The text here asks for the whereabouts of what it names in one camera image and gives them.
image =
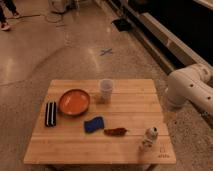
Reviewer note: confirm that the orange ceramic bowl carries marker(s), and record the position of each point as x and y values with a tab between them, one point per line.
74	102

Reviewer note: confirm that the black striped block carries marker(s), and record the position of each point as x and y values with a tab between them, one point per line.
50	114

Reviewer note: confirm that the black floor mat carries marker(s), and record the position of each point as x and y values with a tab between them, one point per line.
122	24

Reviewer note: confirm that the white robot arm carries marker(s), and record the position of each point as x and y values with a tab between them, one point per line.
190	84

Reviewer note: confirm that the person's shoe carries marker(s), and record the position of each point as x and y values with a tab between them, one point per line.
5	26
16	15

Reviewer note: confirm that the person's left shoe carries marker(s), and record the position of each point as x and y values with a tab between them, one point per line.
5	26

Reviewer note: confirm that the grey machine base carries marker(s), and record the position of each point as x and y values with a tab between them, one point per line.
59	6

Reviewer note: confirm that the person's right shoe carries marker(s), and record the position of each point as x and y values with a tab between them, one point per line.
16	15

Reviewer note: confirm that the long white wall rail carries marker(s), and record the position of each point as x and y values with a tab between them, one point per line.
164	46

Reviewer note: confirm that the blue sponge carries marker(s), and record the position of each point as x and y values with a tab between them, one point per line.
94	124

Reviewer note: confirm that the small white figurine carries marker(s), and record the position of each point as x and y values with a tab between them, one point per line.
149	138

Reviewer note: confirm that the wooden table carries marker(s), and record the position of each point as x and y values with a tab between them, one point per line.
134	105

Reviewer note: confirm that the dark red chili pepper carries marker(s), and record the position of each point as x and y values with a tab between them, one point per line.
115	132

